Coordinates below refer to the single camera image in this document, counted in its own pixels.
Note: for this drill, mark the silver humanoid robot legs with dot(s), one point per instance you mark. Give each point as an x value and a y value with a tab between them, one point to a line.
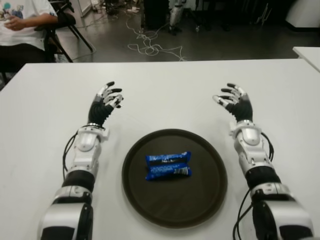
175	15

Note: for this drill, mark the black folding chair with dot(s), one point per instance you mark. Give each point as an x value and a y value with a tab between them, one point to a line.
66	22

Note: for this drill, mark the white side table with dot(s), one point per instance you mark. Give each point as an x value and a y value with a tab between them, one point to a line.
308	55

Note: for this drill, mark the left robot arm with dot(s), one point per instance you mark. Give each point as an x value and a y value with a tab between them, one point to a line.
80	165

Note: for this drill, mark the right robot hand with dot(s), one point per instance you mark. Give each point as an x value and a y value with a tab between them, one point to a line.
242	108

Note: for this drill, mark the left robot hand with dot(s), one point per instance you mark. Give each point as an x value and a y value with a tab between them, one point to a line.
98	112

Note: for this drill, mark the white cabinet with black base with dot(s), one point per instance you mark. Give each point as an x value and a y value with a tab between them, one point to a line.
305	13

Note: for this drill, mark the blue Oreo pack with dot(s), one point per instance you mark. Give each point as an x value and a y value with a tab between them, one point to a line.
167	166

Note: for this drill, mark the round dark brown tray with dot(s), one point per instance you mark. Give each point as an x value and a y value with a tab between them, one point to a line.
175	200

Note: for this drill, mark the white board panel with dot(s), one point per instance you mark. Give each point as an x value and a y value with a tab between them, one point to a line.
83	7

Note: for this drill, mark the person in white t-shirt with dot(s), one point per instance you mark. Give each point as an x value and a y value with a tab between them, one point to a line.
22	30

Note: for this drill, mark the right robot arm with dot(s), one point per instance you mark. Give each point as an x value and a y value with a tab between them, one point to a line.
262	172

